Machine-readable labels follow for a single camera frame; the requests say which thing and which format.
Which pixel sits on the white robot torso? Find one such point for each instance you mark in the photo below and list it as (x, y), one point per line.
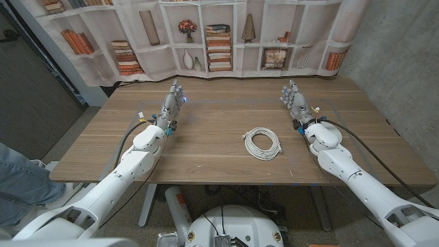
(68, 243)

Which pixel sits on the person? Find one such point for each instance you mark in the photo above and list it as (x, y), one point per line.
(20, 182)

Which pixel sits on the white connector with yellow tag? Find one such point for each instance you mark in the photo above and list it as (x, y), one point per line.
(316, 110)
(141, 116)

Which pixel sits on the grey table leg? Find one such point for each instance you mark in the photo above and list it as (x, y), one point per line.
(320, 209)
(147, 206)

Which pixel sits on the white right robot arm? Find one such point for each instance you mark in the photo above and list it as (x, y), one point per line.
(363, 185)

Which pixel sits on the foil tray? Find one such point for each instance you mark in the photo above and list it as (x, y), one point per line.
(168, 240)

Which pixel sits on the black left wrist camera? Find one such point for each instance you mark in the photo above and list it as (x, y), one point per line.
(173, 126)

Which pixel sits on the white roll with orange label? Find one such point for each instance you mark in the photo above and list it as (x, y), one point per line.
(176, 212)

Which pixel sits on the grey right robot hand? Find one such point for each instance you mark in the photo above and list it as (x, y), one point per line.
(298, 104)

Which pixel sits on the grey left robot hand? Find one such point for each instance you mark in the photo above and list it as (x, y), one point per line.
(169, 106)

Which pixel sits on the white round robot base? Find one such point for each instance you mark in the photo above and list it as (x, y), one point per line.
(240, 223)

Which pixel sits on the printed bookshelf backdrop cloth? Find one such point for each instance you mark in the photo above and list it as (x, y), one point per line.
(154, 65)

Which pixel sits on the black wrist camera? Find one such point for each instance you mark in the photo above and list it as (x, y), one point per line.
(173, 126)
(296, 124)

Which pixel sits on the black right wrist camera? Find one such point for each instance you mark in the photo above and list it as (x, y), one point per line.
(296, 124)

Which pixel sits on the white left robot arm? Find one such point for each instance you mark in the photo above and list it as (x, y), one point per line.
(113, 185)

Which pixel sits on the grey finned box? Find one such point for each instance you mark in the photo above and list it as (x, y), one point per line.
(222, 241)

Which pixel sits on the dark grey door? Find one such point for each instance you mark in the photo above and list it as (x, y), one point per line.
(31, 96)

